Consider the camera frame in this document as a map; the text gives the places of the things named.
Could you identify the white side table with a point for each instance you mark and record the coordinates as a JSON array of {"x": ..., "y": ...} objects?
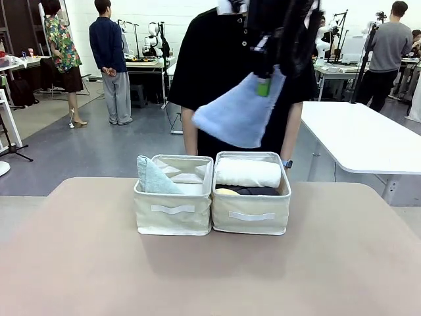
[{"x": 358, "y": 135}]

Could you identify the teal triangle-folded towel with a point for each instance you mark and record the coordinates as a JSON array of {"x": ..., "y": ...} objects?
[{"x": 154, "y": 176}]

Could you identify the person in black polo shirt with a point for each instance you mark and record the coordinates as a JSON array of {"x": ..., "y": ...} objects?
[{"x": 217, "y": 66}]

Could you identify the person at room edge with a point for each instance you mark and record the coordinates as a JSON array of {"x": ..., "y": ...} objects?
[{"x": 416, "y": 42}]

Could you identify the black tripod stand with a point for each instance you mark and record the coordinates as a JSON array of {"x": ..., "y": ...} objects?
[{"x": 13, "y": 145}]

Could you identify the grey step stool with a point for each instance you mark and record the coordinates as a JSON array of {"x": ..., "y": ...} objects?
[{"x": 138, "y": 95}]

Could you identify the dark grey towel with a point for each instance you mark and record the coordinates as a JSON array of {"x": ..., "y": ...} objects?
[{"x": 260, "y": 191}]

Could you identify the white towel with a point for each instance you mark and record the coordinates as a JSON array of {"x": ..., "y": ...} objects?
[{"x": 246, "y": 172}]

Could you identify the person's left forearm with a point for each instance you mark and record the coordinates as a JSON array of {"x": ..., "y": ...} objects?
[{"x": 291, "y": 131}]

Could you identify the cream fabric storage bin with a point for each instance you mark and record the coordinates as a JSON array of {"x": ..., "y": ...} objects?
[
  {"x": 171, "y": 210},
  {"x": 253, "y": 214}
]

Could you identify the yellow towel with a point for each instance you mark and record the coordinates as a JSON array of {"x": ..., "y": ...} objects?
[{"x": 227, "y": 191}]

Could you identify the person in floral shirt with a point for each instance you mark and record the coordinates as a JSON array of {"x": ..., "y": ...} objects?
[{"x": 62, "y": 49}]

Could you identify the lilac band wristwatch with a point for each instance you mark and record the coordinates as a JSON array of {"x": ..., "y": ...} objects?
[{"x": 287, "y": 163}]

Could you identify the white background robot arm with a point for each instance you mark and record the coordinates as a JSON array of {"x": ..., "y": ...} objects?
[{"x": 324, "y": 39}]

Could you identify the white round floor base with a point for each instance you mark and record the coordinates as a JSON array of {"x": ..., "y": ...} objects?
[{"x": 4, "y": 168}]

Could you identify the light blue triangle-folded towel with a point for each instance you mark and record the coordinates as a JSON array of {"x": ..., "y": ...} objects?
[{"x": 237, "y": 115}]

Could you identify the tall black camera tripod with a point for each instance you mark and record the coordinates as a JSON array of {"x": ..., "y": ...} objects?
[{"x": 365, "y": 62}]

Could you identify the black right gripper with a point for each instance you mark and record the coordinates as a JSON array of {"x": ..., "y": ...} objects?
[{"x": 264, "y": 61}]

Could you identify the person in navy jacket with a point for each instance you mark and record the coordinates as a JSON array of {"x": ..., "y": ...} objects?
[{"x": 110, "y": 59}]

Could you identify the white background humanoid robot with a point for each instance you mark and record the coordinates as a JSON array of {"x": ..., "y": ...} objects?
[{"x": 152, "y": 37}]

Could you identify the person in grey sweater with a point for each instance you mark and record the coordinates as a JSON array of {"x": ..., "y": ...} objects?
[{"x": 385, "y": 56}]

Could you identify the person's right forearm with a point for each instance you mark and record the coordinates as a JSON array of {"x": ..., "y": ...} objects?
[{"x": 190, "y": 131}]

